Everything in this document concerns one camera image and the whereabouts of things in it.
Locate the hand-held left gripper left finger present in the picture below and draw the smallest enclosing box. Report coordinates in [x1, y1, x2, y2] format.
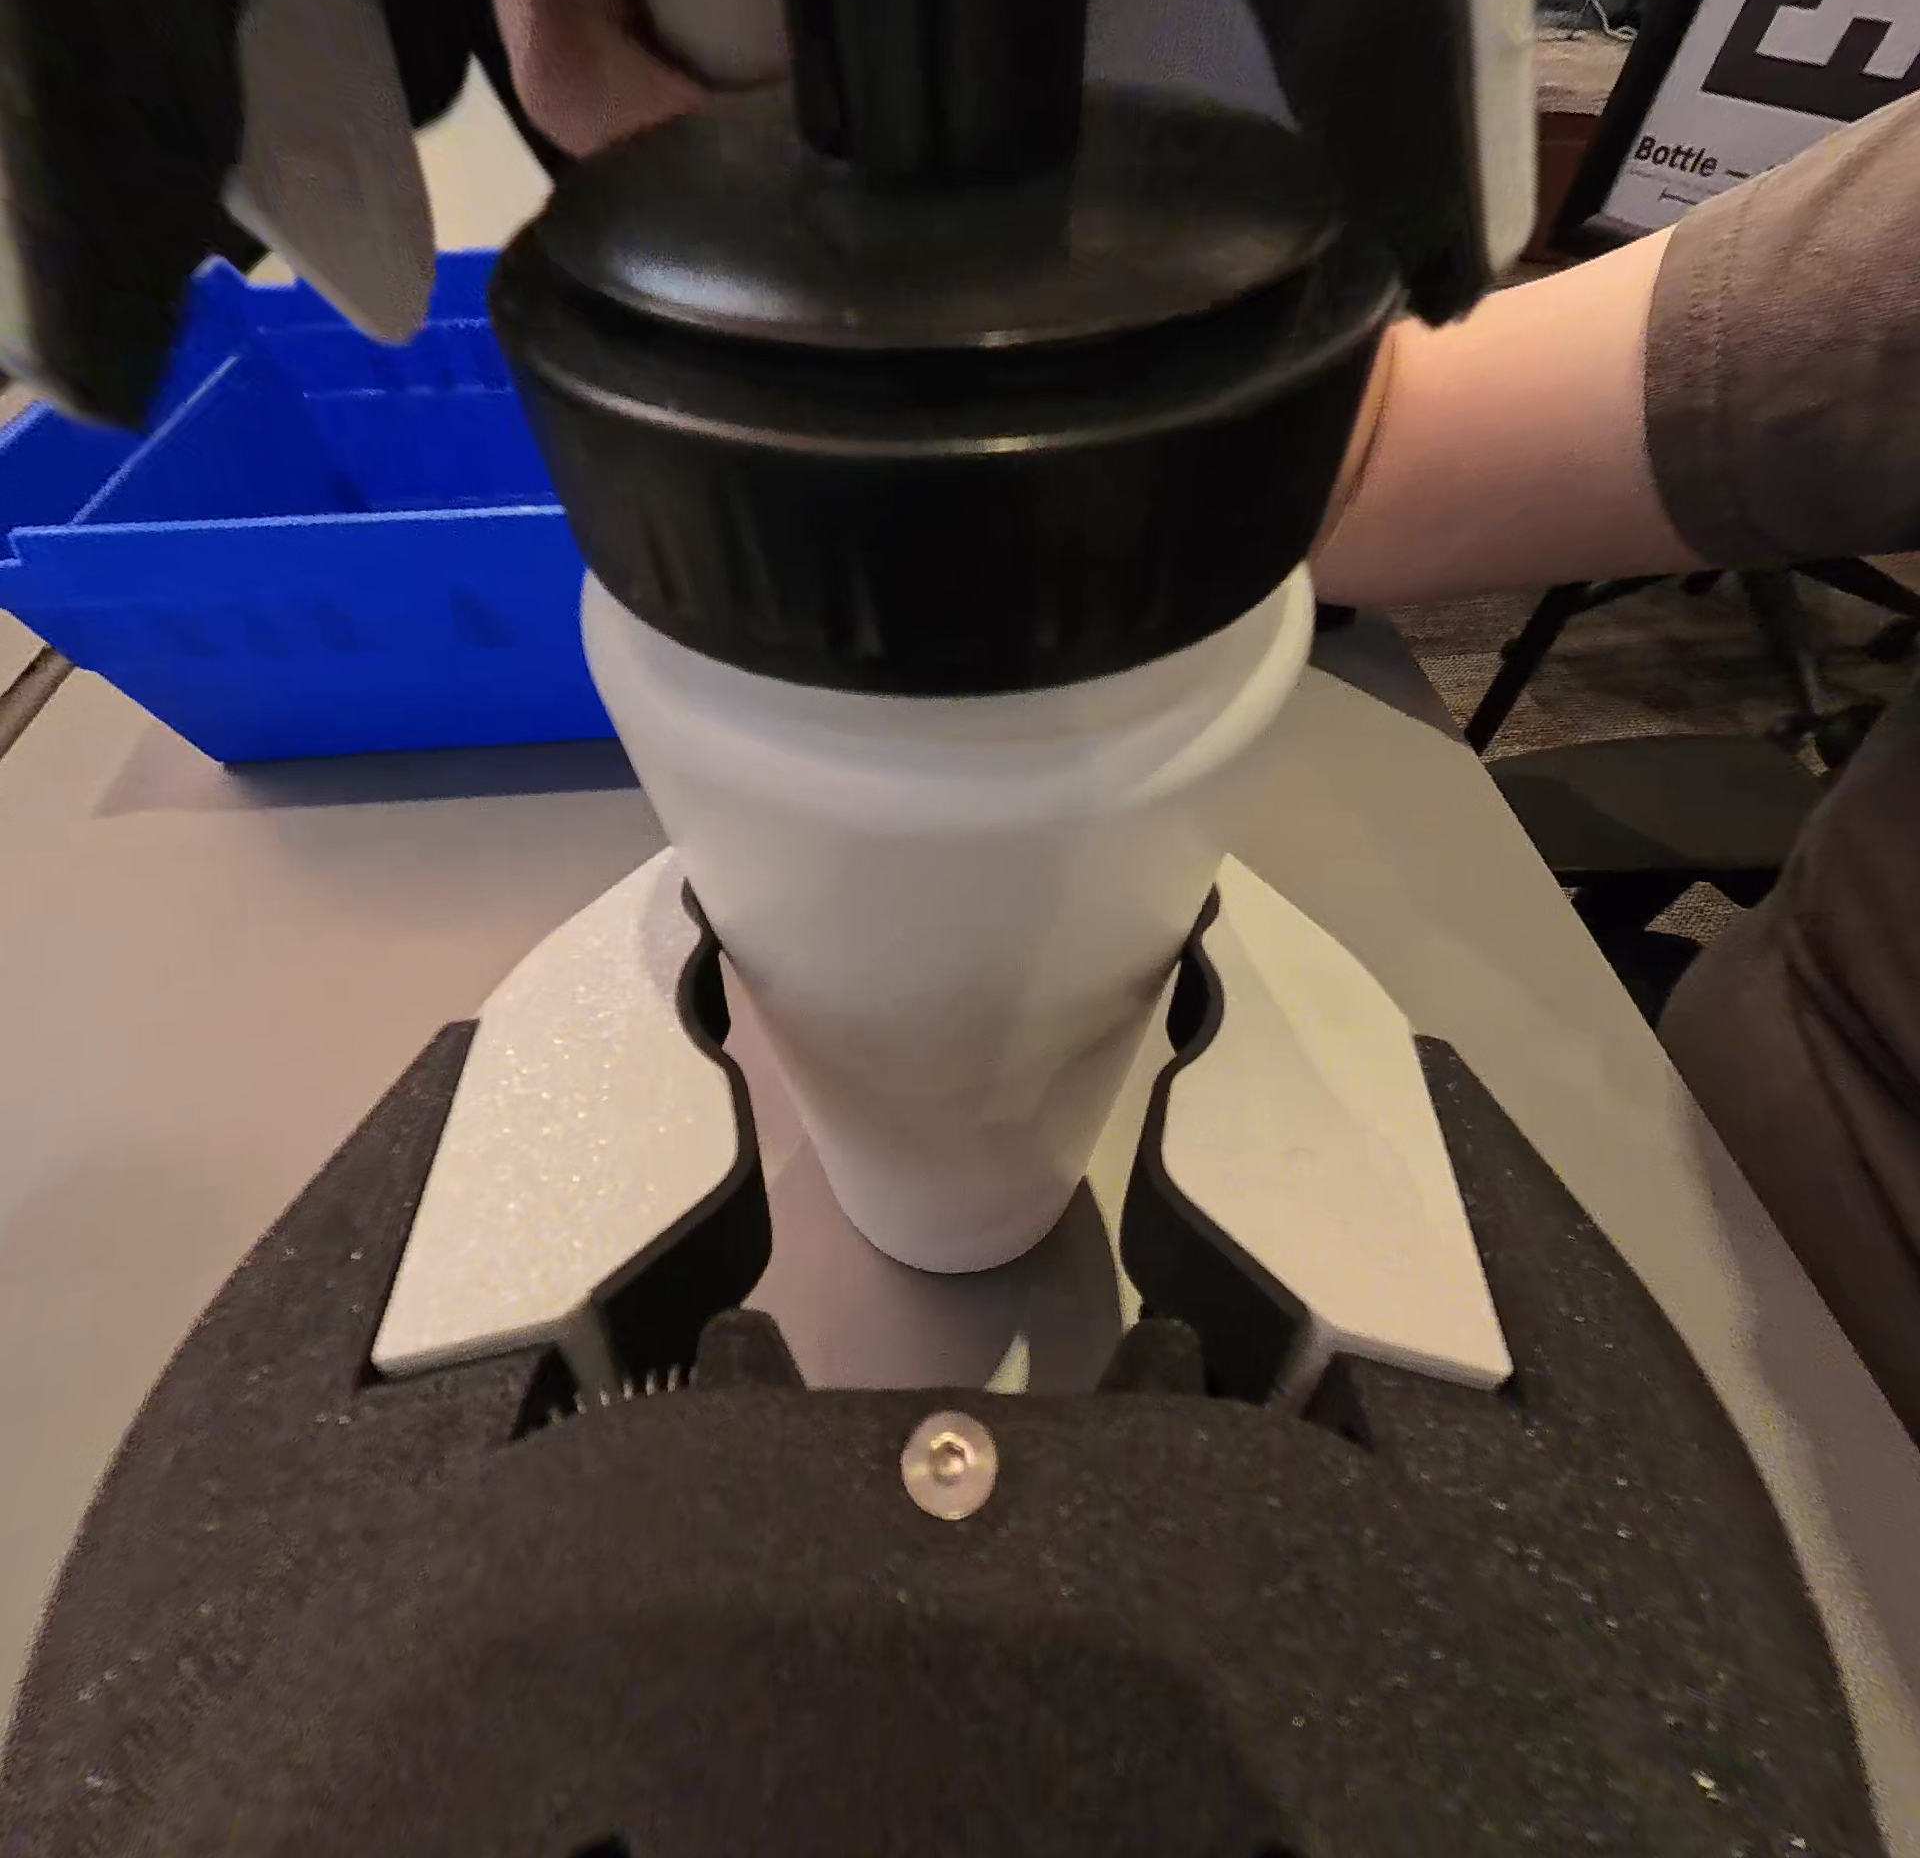
[369, 854, 774, 1381]

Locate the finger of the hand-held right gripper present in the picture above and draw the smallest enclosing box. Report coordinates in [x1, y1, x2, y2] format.
[1321, 0, 1541, 324]
[226, 0, 439, 346]

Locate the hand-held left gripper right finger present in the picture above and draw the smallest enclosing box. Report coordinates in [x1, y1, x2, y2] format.
[1121, 856, 1513, 1391]

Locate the white plastic bottle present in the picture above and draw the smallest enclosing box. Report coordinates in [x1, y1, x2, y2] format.
[581, 560, 1319, 1273]

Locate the blue plastic bin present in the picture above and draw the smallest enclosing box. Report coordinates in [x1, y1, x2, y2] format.
[0, 250, 624, 765]

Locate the black bottle lid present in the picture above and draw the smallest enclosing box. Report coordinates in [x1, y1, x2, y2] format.
[490, 0, 1405, 697]

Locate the framed marker sign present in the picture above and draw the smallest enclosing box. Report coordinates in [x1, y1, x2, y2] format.
[1543, 0, 1920, 248]

